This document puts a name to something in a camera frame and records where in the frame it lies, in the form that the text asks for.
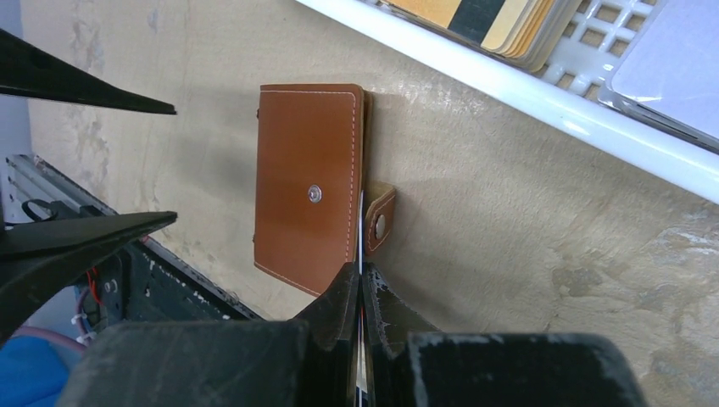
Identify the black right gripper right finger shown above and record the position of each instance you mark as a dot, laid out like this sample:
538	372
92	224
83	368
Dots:
410	362

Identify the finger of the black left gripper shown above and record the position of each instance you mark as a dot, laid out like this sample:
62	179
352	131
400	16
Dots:
40	259
27	71

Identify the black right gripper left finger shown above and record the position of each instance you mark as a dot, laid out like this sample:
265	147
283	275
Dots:
308	360

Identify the brown leather card holder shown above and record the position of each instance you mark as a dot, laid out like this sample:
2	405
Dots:
313	155

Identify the white plastic basket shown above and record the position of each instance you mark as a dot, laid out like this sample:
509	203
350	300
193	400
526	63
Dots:
555	99

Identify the white credit card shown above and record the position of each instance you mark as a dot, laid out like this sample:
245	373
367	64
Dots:
668	76

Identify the gold striped credit card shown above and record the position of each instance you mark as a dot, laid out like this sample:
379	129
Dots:
522	33

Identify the aluminium frame rail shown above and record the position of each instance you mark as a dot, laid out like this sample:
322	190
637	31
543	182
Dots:
29	181

